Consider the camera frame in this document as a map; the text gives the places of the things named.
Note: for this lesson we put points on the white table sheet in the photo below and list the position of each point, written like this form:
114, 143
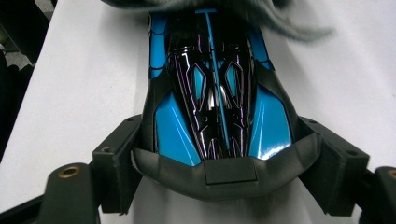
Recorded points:
77, 93

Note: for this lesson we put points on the grey cloth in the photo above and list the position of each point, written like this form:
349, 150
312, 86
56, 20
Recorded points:
218, 4

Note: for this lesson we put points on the blue toy car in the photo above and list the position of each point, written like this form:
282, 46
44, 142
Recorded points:
214, 109

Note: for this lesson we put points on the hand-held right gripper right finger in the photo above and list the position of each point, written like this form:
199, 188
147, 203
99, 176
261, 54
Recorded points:
336, 168

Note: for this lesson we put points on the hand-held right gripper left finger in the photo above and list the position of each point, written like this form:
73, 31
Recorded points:
116, 161

